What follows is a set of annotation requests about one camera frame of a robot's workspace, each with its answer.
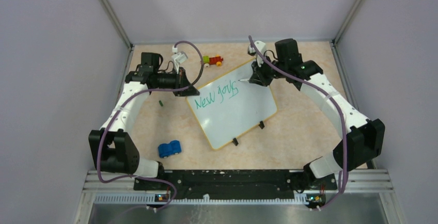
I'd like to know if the red toy train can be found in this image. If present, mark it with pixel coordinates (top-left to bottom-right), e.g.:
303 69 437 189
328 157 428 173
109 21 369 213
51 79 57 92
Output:
202 55 224 68

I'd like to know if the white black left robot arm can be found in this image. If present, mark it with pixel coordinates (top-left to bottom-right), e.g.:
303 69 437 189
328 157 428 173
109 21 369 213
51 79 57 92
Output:
88 52 199 190

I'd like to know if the blue toy car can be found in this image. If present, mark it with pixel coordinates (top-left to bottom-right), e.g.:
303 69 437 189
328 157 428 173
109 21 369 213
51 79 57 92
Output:
158 140 182 158

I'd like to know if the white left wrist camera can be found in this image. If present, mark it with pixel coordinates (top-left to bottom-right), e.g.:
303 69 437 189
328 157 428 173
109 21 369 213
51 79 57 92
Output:
171 46 188 73

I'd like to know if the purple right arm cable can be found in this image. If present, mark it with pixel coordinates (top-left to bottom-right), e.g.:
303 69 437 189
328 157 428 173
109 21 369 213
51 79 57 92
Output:
248 35 349 212

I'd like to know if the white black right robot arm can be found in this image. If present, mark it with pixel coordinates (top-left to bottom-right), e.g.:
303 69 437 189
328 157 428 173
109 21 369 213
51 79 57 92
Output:
247 38 385 189

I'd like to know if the aluminium frame rail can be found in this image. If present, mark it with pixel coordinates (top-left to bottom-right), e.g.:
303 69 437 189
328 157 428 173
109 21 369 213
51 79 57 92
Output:
73 169 406 224

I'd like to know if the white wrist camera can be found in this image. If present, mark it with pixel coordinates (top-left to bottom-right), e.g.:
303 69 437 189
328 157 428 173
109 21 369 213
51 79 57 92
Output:
247 40 267 67
171 46 188 73

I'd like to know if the yellow-framed whiteboard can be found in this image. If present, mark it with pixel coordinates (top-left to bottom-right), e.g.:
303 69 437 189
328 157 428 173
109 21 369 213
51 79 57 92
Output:
186 61 277 150

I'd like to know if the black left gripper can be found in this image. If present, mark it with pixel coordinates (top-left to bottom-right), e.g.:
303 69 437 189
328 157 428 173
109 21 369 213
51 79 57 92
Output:
154 66 199 97

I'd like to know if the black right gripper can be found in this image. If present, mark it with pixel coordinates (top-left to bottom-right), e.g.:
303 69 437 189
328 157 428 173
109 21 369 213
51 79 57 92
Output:
250 54 287 87

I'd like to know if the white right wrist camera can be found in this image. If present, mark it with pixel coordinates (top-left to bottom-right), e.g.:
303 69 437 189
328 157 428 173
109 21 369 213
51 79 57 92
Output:
247 40 267 67

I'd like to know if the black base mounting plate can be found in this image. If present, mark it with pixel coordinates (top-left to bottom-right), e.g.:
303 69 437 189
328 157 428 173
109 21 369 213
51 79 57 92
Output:
133 169 337 200

